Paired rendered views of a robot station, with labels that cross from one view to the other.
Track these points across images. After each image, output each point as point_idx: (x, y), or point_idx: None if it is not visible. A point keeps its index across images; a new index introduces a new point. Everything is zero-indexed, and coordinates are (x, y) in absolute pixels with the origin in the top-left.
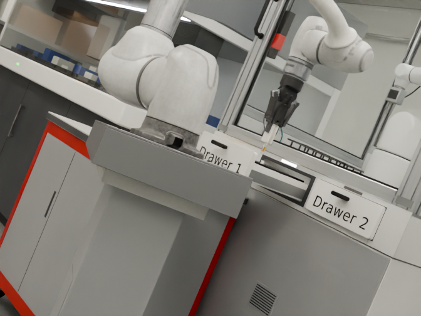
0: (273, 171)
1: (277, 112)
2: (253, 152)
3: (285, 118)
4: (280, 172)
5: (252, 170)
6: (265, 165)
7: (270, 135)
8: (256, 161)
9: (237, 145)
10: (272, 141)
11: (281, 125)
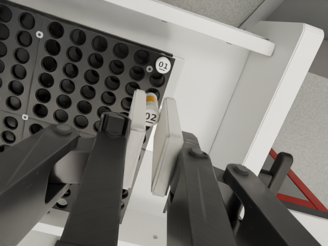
0: (156, 2)
1: (218, 204)
2: (322, 35)
3: (42, 181)
4: (58, 21)
5: (249, 32)
6: (152, 51)
7: (173, 110)
8: (125, 111)
9: (274, 138)
10: (140, 95)
11: (98, 134)
